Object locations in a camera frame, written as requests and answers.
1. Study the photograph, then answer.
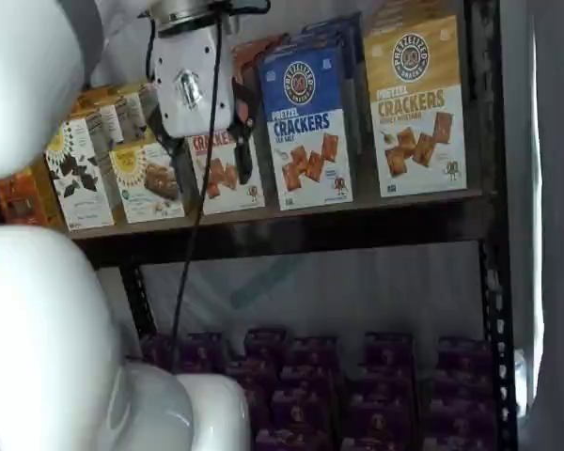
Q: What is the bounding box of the yellow topped white box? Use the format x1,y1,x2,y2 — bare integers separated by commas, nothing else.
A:
72,91,123,145
115,84,160,142

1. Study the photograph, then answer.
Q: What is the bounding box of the black metal shelf rack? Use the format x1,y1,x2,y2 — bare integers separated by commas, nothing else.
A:
70,0,521,451

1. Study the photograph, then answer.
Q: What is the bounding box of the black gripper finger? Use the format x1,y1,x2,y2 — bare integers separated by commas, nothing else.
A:
148,109,186,194
231,74,258,186

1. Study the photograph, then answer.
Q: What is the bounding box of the white box with dark chips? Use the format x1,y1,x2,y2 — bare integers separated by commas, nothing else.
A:
44,117,118,231

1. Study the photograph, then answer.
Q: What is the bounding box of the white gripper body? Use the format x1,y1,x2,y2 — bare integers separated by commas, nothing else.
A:
149,21,235,140

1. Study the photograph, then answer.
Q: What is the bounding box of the blue white pretzel crackers box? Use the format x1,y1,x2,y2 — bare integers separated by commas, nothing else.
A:
300,11,364,142
281,30,361,156
258,44,356,211

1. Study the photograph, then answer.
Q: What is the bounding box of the yellow white pretzel crackers box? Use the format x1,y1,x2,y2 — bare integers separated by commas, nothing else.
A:
363,14,467,198

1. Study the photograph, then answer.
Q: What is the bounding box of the brown orange snack box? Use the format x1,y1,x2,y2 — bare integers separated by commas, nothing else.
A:
0,166,66,231

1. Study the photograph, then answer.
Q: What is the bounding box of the pale yellow snack bar box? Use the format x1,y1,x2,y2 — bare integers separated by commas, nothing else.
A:
108,139,187,225

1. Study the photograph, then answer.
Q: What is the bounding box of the orange white pretzel crackers box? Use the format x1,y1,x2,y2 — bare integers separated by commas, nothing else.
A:
187,60,268,216
231,40,265,76

